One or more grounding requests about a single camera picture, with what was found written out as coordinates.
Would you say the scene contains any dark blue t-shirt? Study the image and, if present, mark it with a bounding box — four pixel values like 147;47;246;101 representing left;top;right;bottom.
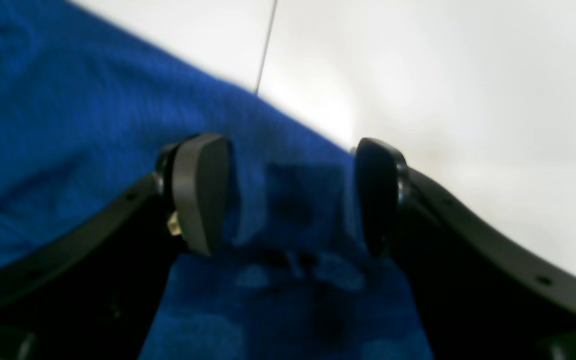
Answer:
0;0;434;360

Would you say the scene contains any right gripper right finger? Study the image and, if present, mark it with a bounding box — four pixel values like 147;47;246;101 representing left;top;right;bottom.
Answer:
354;137;576;360

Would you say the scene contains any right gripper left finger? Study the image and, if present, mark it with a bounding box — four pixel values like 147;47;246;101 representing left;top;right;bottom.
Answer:
0;133;230;360

